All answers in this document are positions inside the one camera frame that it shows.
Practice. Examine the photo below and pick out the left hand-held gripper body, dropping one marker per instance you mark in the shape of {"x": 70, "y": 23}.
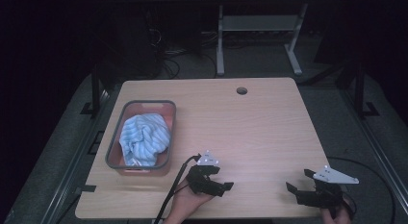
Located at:
{"x": 202, "y": 180}

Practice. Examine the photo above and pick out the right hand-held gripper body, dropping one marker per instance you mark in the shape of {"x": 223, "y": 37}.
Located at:
{"x": 324, "y": 192}

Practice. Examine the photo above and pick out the blue striped towel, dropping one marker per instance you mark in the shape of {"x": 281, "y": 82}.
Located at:
{"x": 144, "y": 139}

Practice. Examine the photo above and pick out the pink basket with grey rim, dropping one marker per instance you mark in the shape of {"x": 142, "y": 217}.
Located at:
{"x": 128, "y": 110}

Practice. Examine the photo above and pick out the person's right hand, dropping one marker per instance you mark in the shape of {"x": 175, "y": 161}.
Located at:
{"x": 336, "y": 216}

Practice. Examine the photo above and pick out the person's left hand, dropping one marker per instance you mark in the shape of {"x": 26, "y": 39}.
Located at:
{"x": 184, "y": 203}

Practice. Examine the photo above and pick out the black tape strip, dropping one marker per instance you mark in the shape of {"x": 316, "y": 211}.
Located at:
{"x": 86, "y": 188}

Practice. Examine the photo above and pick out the grey metal stand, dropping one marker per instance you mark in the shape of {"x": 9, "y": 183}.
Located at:
{"x": 256, "y": 23}

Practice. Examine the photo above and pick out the aluminium floor rail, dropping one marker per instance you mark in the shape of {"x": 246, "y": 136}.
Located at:
{"x": 378, "y": 153}
{"x": 69, "y": 172}

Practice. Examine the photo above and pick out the black upright post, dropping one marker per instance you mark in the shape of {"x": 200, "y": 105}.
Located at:
{"x": 360, "y": 89}
{"x": 95, "y": 89}

